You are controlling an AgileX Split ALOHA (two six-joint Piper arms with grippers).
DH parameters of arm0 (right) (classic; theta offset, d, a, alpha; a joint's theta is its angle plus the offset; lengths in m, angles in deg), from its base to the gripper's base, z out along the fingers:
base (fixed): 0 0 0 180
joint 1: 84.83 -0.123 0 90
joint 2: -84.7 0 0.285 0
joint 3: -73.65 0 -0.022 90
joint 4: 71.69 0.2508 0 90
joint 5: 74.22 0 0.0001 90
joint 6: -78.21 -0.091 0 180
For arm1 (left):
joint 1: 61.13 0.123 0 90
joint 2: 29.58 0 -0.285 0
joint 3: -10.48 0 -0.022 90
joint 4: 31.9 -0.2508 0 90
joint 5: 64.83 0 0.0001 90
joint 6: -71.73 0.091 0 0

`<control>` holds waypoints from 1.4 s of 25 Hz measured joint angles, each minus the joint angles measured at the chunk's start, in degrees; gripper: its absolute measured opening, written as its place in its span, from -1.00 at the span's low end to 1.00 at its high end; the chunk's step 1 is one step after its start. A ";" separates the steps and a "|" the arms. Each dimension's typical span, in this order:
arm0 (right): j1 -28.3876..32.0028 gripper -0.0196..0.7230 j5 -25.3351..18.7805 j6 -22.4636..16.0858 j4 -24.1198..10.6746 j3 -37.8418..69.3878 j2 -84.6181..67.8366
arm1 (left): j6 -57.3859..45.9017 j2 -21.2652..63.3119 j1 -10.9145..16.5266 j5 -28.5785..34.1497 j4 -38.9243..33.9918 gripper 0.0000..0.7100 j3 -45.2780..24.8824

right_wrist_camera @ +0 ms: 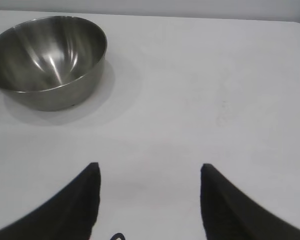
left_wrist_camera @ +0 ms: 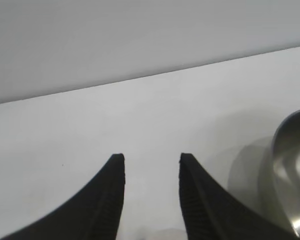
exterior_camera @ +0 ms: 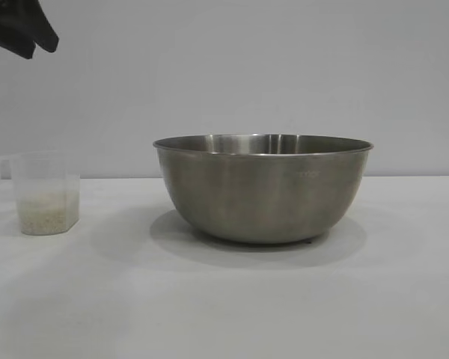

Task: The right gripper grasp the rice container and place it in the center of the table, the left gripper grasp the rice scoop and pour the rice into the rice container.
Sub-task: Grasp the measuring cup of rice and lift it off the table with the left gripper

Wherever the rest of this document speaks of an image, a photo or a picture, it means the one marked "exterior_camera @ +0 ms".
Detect translucent plastic measuring cup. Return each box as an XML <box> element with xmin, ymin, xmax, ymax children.
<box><xmin>0</xmin><ymin>151</ymin><xmax>81</xmax><ymax>236</ymax></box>

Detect stainless steel mixing bowl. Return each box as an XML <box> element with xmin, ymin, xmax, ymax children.
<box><xmin>152</xmin><ymin>133</ymin><xmax>374</xmax><ymax>246</ymax></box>

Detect white rice grains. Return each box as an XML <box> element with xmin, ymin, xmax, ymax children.
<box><xmin>17</xmin><ymin>190</ymin><xmax>79</xmax><ymax>236</ymax></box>

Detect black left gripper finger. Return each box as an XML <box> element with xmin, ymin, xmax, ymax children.
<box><xmin>0</xmin><ymin>0</ymin><xmax>37</xmax><ymax>60</ymax></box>
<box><xmin>26</xmin><ymin>0</ymin><xmax>60</xmax><ymax>52</ymax></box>

